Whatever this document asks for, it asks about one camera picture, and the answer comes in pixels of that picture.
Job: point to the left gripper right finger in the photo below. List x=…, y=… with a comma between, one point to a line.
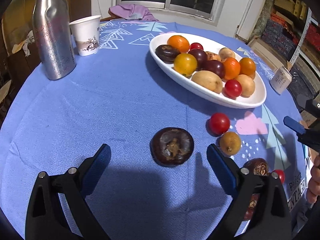
x=271, y=218

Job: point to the small yellow-brown fruit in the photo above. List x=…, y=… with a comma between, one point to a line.
x=230, y=143

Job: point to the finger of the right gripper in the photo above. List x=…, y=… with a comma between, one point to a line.
x=294, y=125

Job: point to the orange round fruit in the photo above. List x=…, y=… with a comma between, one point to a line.
x=248, y=67

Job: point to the wooden glass cabinet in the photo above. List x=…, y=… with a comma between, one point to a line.
x=16, y=26

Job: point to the purple cloth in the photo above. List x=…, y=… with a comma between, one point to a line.
x=132, y=12

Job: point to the cardboard box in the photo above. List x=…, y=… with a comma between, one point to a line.
x=269, y=55

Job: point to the storage shelf with boxes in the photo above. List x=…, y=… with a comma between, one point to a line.
x=290, y=28

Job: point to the yellow-green tomato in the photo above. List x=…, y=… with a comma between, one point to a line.
x=185, y=64

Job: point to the tan round fruit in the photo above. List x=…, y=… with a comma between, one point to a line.
x=226, y=53

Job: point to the dark mangosteen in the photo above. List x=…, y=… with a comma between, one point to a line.
x=257, y=166
x=167, y=53
x=251, y=207
x=171, y=146

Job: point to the speckled brown passion fruit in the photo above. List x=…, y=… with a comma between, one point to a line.
x=213, y=56

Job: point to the tan oblong fruit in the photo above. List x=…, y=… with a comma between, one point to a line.
x=208, y=80

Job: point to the small orange mandarin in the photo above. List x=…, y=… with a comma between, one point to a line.
x=179, y=42

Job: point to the white paper cup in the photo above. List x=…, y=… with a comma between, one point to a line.
x=86, y=33

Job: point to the person's right hand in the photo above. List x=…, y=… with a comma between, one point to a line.
x=314, y=183

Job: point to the blue patterned tablecloth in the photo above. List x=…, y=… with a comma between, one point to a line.
x=120, y=97

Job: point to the dark red plum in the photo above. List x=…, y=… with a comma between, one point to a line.
x=200, y=56
x=216, y=67

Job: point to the small red cherry tomato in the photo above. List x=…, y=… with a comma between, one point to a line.
x=196, y=45

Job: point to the wooden chair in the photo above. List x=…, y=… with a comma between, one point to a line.
x=110, y=17

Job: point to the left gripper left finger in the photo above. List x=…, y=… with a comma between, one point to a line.
x=45, y=218

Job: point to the silver metal bottle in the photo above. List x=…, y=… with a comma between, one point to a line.
x=53, y=37

